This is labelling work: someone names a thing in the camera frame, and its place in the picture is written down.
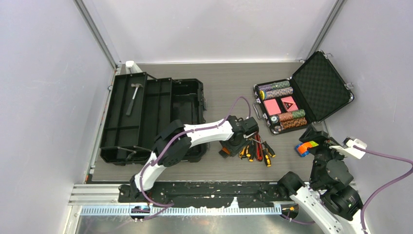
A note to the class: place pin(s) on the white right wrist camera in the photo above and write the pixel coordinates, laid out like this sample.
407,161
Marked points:
350,148

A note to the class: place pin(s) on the poker chip row orange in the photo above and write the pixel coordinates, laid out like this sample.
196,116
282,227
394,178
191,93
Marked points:
289,124

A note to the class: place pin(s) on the pink card deck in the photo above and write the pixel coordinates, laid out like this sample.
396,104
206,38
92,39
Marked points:
272,107

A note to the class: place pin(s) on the orange black bit holder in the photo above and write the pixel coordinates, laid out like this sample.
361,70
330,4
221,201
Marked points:
224,152

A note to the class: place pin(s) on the poker chip row green red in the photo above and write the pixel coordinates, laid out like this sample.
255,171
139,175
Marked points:
287,116

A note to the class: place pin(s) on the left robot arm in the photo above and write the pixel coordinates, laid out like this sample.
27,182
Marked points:
174,142

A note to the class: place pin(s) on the white metronome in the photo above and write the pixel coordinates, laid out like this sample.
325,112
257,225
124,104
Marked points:
132,67

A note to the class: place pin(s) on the black aluminium poker chip case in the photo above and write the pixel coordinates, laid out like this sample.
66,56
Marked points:
318,89

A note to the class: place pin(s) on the black plastic toolbox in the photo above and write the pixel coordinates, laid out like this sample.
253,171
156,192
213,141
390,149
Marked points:
128,140

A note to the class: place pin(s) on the yellow black screwdriver right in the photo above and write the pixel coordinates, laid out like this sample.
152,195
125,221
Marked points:
266,152

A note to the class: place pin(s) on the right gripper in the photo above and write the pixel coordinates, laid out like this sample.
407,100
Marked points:
311,133

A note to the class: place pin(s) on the poker chip row top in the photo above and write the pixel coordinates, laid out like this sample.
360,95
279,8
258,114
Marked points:
274,86

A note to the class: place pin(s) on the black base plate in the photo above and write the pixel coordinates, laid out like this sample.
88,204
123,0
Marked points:
216,194

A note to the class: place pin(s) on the small steel hammer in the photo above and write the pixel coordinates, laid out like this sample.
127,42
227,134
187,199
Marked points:
130,107

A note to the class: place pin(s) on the blue orange small object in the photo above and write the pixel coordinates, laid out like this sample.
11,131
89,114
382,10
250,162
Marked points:
302,148

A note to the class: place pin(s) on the red card deck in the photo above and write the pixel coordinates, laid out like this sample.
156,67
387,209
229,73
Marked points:
289,104

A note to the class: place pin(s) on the yellow black screwdriver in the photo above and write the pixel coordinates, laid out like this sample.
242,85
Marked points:
248,151
266,152

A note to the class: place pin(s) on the red black pliers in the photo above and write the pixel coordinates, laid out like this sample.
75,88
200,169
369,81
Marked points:
258,149

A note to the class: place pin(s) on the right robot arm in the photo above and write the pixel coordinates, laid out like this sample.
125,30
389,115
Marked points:
329,199

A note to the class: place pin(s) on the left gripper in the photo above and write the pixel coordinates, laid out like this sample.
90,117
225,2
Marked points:
234,150

